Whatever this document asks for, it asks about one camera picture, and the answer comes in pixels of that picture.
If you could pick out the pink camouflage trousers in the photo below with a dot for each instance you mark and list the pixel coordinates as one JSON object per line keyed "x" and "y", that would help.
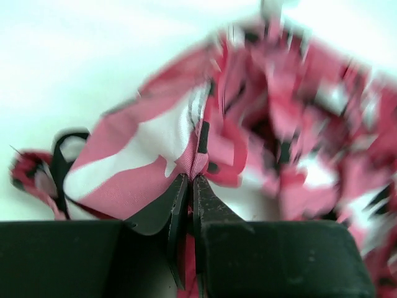
{"x": 294, "y": 138}

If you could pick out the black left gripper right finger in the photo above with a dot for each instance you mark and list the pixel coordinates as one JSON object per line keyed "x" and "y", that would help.
{"x": 222, "y": 241}

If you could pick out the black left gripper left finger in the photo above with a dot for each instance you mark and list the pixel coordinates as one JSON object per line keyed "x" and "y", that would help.
{"x": 167, "y": 216}

